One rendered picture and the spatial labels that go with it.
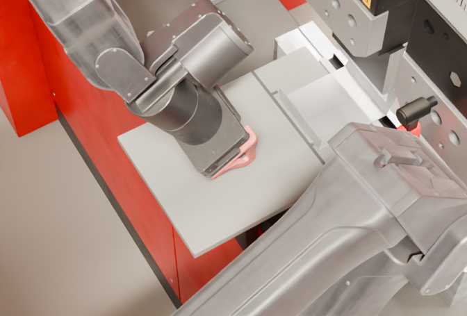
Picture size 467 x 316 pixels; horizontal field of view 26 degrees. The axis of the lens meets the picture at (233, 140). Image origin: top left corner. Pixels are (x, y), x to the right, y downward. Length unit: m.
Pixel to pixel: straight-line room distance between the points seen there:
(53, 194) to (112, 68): 1.43
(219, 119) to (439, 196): 0.40
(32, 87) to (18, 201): 0.26
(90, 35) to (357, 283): 0.33
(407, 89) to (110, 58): 0.30
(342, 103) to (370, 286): 0.47
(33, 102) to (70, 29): 1.45
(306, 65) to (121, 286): 1.07
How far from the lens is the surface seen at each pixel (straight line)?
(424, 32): 0.96
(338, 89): 1.22
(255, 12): 1.46
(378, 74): 1.14
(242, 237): 1.32
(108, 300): 2.19
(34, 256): 2.26
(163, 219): 1.83
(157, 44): 0.96
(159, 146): 1.17
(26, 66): 2.25
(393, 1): 1.02
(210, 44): 0.95
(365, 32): 1.05
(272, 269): 0.68
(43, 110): 2.39
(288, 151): 1.17
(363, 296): 0.78
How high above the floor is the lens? 1.98
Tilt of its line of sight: 56 degrees down
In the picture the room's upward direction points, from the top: straight up
